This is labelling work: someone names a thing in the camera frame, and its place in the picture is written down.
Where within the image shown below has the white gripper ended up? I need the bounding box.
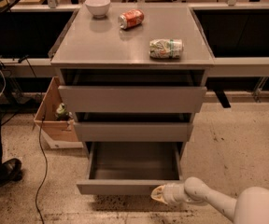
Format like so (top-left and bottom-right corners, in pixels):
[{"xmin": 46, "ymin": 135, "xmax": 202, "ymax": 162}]
[{"xmin": 151, "ymin": 183, "xmax": 186, "ymax": 204}]

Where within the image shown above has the grey bottom drawer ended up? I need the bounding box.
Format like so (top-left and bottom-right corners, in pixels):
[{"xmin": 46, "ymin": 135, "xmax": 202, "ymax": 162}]
[{"xmin": 77, "ymin": 142, "xmax": 182, "ymax": 195}]

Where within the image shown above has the grey drawer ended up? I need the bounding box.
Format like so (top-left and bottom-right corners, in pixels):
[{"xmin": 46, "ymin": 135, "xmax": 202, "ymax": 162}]
[
  {"xmin": 77, "ymin": 142, "xmax": 182, "ymax": 195},
  {"xmin": 57, "ymin": 69, "xmax": 207, "ymax": 114},
  {"xmin": 75, "ymin": 113, "xmax": 193, "ymax": 142}
]

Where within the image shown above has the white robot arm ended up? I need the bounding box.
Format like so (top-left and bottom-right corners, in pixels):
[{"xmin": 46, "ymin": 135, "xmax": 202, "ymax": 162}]
[{"xmin": 151, "ymin": 177, "xmax": 269, "ymax": 224}]

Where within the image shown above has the grey middle drawer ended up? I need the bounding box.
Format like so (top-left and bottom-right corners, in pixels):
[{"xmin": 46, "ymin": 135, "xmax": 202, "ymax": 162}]
[{"xmin": 75, "ymin": 113, "xmax": 193, "ymax": 142}]

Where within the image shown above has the grey drawer cabinet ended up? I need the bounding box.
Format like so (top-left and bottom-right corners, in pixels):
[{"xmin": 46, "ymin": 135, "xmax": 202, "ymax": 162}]
[{"xmin": 50, "ymin": 2, "xmax": 216, "ymax": 161}]

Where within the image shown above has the grey top drawer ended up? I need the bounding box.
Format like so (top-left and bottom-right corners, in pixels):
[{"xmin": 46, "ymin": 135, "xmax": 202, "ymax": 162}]
[{"xmin": 57, "ymin": 69, "xmax": 207, "ymax": 114}]

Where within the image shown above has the cardboard box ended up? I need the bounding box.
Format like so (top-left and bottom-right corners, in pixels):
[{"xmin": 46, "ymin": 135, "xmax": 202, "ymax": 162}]
[{"xmin": 34, "ymin": 77, "xmax": 83, "ymax": 149}]

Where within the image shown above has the green bottle in box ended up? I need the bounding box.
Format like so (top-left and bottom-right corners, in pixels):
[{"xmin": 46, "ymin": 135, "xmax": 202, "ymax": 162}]
[{"xmin": 55, "ymin": 103, "xmax": 71, "ymax": 121}]

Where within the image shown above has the green white soda can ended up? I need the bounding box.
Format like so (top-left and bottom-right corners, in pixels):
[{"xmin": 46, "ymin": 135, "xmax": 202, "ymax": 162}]
[{"xmin": 149, "ymin": 39, "xmax": 183, "ymax": 59}]

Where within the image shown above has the black shoe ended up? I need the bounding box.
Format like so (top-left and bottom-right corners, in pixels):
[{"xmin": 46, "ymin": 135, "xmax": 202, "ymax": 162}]
[{"xmin": 0, "ymin": 158, "xmax": 22, "ymax": 188}]

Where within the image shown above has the orange soda can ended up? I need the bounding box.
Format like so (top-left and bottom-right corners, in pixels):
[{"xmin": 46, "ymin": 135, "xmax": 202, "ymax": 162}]
[{"xmin": 118, "ymin": 9, "xmax": 145, "ymax": 30}]

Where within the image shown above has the white ceramic bowl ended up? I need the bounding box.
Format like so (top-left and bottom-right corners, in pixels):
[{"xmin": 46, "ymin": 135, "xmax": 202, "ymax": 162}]
[{"xmin": 85, "ymin": 0, "xmax": 111, "ymax": 18}]

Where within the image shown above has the black floor cable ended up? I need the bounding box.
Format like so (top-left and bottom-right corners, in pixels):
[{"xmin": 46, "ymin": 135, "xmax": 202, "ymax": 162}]
[{"xmin": 17, "ymin": 55, "xmax": 50, "ymax": 224}]

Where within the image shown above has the metal rail frame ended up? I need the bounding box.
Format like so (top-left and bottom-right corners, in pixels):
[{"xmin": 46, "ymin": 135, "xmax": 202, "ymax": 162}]
[{"xmin": 0, "ymin": 57, "xmax": 269, "ymax": 77}]

